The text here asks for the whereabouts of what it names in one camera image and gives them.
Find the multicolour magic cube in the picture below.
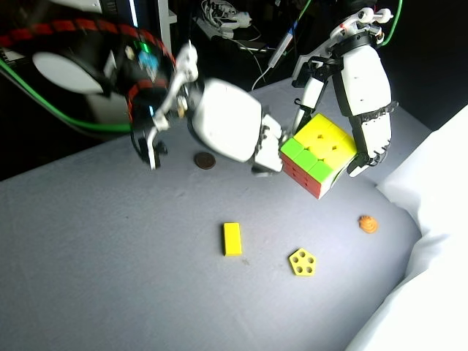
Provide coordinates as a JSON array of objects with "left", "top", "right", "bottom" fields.
[{"left": 279, "top": 113, "right": 358, "bottom": 200}]

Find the grey table cloth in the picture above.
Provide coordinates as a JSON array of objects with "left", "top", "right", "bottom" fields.
[{"left": 0, "top": 78, "right": 432, "bottom": 351}]

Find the yellow rectangular block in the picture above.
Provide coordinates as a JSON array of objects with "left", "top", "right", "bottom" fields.
[{"left": 222, "top": 222, "right": 244, "bottom": 257}]

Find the orange swirl toy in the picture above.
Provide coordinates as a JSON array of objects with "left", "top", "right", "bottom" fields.
[{"left": 357, "top": 214, "right": 380, "bottom": 234}]

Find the chocolate sandwich cookie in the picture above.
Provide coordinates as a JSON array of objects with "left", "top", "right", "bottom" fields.
[{"left": 193, "top": 151, "right": 216, "bottom": 170}]

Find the white backdrop sheet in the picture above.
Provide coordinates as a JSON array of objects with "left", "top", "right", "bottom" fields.
[{"left": 345, "top": 104, "right": 468, "bottom": 351}]

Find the white mechanical device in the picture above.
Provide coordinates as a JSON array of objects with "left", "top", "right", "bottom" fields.
[{"left": 197, "top": 0, "right": 253, "bottom": 39}]

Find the silver cable adapter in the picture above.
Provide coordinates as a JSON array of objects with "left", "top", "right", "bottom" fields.
[{"left": 268, "top": 25, "right": 296, "bottom": 70}]

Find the white computer case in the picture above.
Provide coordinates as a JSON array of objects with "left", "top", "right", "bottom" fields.
[{"left": 50, "top": 0, "right": 178, "bottom": 48}]

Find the yellow pentagon block with holes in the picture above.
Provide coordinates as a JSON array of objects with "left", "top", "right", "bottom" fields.
[{"left": 288, "top": 247, "right": 317, "bottom": 277}]

